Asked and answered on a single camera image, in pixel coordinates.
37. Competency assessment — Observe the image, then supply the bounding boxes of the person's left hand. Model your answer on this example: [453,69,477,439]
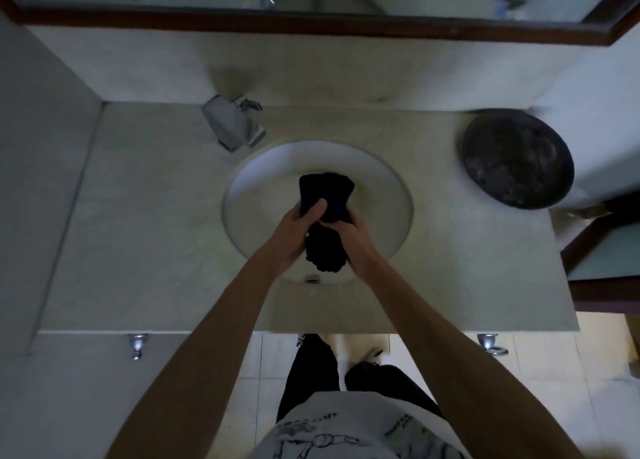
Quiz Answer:
[272,198,329,274]

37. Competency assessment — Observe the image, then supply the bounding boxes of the person's right hand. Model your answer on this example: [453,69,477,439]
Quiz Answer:
[332,205,381,277]

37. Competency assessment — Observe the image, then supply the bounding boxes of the dark blue cleaning cloth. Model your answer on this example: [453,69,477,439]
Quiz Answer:
[298,172,356,274]

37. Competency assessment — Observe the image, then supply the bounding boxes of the person's left forearm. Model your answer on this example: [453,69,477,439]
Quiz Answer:
[105,251,301,459]

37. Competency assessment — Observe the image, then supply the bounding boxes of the person's right forearm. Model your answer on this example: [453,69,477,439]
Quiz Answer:
[349,258,586,459]

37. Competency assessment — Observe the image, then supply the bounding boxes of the white oval sink basin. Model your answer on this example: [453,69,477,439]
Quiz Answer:
[222,141,415,286]

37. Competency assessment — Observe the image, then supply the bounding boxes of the beige marble sink countertop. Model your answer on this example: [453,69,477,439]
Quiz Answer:
[37,101,580,334]

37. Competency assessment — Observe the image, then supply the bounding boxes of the chrome square faucet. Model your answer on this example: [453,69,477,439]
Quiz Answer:
[201,93,267,153]

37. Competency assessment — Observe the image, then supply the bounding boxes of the black trousers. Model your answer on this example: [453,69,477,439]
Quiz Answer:
[276,333,446,424]

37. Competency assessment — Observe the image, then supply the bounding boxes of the white printed t-shirt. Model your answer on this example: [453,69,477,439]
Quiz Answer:
[255,391,471,459]

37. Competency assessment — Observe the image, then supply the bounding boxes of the black round tray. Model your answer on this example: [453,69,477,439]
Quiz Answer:
[461,108,576,210]

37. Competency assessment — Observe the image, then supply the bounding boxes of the wood framed glass door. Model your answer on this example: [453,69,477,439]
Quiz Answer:
[552,201,640,314]

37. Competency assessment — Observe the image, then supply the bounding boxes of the chrome towel ring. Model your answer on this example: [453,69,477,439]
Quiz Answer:
[476,332,509,357]

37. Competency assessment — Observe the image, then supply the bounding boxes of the chrome wall hook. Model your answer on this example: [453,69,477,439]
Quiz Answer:
[127,333,149,360]

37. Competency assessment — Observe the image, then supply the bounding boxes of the wood framed wall mirror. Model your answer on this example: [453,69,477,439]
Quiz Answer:
[0,0,640,47]

